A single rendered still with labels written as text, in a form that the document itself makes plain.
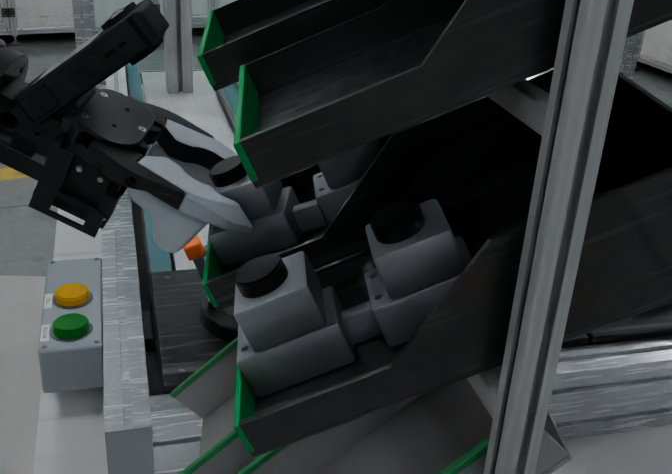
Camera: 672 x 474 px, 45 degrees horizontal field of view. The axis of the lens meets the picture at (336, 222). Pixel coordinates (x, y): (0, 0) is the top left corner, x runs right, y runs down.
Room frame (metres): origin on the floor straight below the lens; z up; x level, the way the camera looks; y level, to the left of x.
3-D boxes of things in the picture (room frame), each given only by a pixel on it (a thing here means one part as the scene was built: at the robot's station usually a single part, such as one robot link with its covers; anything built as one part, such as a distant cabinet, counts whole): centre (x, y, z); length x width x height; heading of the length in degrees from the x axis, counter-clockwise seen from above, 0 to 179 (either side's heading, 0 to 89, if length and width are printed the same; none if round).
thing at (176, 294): (0.83, 0.09, 0.96); 0.24 x 0.24 x 0.02; 16
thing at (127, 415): (1.05, 0.31, 0.91); 0.89 x 0.06 x 0.11; 16
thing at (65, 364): (0.85, 0.32, 0.93); 0.21 x 0.07 x 0.06; 16
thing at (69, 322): (0.78, 0.30, 0.96); 0.04 x 0.04 x 0.02
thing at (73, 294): (0.85, 0.32, 0.96); 0.04 x 0.04 x 0.02
